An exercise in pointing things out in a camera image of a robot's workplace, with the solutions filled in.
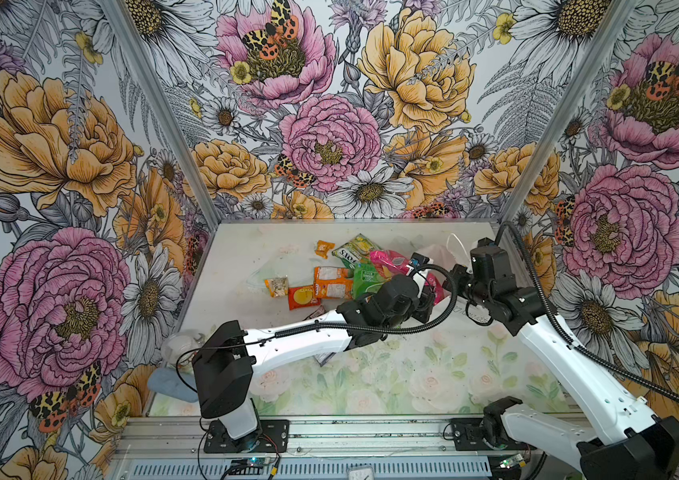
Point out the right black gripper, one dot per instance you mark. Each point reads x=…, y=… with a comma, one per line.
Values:
x=448, y=282

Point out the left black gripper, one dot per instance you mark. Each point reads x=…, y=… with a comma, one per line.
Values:
x=426, y=303

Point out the pink chips bag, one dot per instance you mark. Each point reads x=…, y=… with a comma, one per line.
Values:
x=390, y=263

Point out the green Lays chips bag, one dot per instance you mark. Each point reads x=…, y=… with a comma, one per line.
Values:
x=366, y=279

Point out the white paper bag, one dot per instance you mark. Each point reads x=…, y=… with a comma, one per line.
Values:
x=449, y=252

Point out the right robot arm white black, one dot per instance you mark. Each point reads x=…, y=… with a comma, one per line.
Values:
x=625, y=438

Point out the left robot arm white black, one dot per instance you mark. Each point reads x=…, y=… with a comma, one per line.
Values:
x=224, y=367

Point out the green Fox's spring tea bag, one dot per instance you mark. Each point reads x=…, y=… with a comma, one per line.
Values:
x=355, y=251

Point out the orange Fox's fruits candy bag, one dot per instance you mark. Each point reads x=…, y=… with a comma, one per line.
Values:
x=332, y=283

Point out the small orange biscuit packet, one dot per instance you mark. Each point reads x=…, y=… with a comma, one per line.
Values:
x=323, y=249

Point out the red yellow snack packet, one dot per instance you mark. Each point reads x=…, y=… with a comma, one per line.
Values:
x=302, y=297

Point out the purple snack packet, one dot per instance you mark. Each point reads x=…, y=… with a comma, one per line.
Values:
x=321, y=358

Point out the clear orange cracker packet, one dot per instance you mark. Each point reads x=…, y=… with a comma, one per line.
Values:
x=277, y=287

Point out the right green circuit board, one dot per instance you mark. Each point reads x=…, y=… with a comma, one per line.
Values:
x=513, y=461

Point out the green circuit board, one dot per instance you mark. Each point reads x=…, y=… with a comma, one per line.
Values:
x=249, y=466
x=513, y=461

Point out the blue sponge block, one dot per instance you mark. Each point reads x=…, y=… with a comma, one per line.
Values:
x=177, y=385

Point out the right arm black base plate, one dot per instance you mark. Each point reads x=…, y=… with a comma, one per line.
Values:
x=468, y=434

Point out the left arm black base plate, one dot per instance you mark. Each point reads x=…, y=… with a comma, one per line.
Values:
x=272, y=437

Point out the white vented cable tray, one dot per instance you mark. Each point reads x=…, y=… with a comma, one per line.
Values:
x=438, y=467

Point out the aluminium mounting rail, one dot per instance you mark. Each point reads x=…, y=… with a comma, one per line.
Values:
x=309, y=436

